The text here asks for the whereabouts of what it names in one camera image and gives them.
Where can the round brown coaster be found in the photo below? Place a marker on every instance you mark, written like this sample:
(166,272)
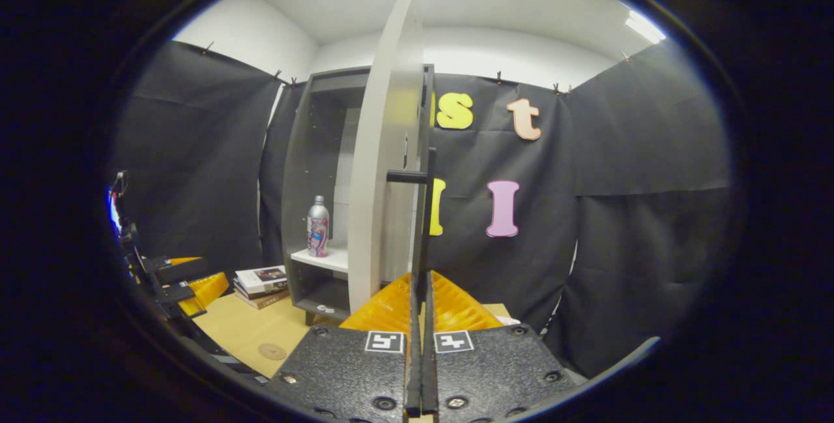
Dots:
(272,351)

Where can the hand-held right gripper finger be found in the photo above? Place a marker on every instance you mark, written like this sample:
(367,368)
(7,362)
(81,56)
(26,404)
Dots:
(429,345)
(413,345)

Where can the white cabinet shelf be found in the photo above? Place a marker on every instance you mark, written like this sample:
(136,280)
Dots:
(326,260)

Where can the small ceiling light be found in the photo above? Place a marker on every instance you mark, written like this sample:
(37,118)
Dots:
(646,27)

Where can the black backdrop cloth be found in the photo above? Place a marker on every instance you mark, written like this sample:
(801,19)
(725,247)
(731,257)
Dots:
(619,149)

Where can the stack of books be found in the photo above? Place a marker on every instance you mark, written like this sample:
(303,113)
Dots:
(262,285)

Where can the light grey cabinet door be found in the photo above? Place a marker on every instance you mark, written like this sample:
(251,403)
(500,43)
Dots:
(374,149)

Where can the dark grey cabinet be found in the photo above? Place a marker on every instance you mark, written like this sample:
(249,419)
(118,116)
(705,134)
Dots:
(313,149)

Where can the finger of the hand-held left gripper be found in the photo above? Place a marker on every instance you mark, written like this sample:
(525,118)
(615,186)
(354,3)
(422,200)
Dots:
(207,289)
(182,272)

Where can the silver bottle with colourful label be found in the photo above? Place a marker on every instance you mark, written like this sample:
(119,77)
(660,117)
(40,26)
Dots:
(318,227)

